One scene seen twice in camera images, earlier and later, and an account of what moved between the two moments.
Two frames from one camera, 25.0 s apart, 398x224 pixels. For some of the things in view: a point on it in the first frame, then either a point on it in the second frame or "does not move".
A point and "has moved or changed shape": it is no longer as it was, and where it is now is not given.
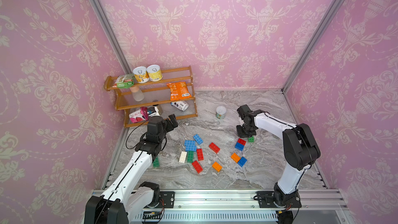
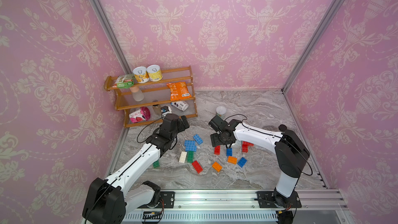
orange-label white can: (141, 74) does not move
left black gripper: (173, 120) → (185, 121)
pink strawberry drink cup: (139, 115) does not move
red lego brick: (200, 154) → (245, 144)
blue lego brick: (239, 147) → (229, 152)
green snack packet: (124, 81) does not move
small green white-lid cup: (221, 112) does not move
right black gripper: (241, 135) → (214, 141)
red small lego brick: (241, 141) has moved or changed shape
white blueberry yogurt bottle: (182, 106) does not move
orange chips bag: (179, 91) does not move
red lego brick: (214, 148) does not move
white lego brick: (183, 156) does not move
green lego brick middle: (190, 156) does not move
